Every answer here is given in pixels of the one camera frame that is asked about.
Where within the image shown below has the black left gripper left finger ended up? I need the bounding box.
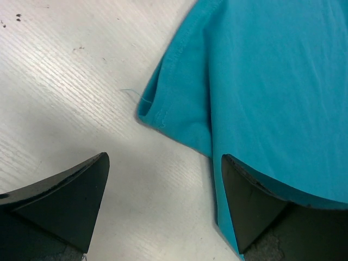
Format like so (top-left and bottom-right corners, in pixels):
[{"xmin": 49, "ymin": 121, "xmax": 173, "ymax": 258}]
[{"xmin": 1, "ymin": 152, "xmax": 110, "ymax": 260}]

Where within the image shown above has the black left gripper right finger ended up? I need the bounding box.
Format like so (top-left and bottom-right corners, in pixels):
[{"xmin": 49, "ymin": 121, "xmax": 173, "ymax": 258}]
[{"xmin": 221, "ymin": 154, "xmax": 347, "ymax": 260}]

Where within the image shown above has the teal t-shirt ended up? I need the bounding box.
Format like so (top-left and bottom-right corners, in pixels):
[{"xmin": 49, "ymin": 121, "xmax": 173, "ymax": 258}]
[{"xmin": 137, "ymin": 1, "xmax": 347, "ymax": 249}]

